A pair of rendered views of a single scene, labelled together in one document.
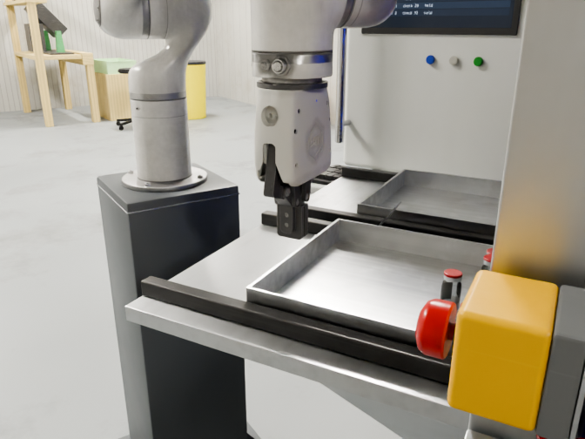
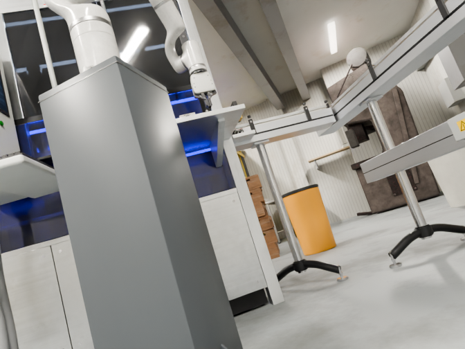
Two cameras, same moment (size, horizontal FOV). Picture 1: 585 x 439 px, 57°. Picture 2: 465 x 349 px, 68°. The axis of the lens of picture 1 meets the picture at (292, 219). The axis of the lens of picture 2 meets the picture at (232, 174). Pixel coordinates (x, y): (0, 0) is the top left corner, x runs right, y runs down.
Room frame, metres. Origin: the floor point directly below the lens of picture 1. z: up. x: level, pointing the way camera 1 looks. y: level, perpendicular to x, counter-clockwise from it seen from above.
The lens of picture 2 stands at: (1.59, 1.15, 0.36)
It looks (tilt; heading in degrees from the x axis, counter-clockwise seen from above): 10 degrees up; 228
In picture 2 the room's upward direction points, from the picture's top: 18 degrees counter-clockwise
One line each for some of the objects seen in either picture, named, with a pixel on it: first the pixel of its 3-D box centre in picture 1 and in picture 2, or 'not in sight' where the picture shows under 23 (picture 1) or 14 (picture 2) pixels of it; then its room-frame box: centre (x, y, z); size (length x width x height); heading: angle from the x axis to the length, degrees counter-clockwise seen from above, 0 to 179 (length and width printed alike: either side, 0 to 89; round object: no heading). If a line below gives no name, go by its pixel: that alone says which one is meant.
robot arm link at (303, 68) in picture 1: (291, 66); (198, 70); (0.58, 0.00, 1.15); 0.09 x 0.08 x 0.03; 152
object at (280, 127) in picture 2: not in sight; (277, 125); (-0.02, -0.14, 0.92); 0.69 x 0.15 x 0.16; 152
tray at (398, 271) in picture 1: (425, 287); not in sight; (0.58, -0.16, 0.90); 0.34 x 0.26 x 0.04; 62
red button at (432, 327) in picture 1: (446, 330); not in sight; (0.32, -0.11, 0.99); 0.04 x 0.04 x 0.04; 62
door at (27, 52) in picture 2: not in sight; (62, 57); (1.00, -0.50, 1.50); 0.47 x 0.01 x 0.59; 152
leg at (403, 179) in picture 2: not in sight; (397, 166); (-0.24, 0.34, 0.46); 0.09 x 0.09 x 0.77; 62
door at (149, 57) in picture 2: not in sight; (149, 42); (0.60, -0.29, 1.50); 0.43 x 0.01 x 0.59; 152
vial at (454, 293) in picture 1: (451, 291); not in sight; (0.56, -0.18, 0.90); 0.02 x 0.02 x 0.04
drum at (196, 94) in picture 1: (190, 90); not in sight; (7.36, 1.37, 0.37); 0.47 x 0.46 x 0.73; 121
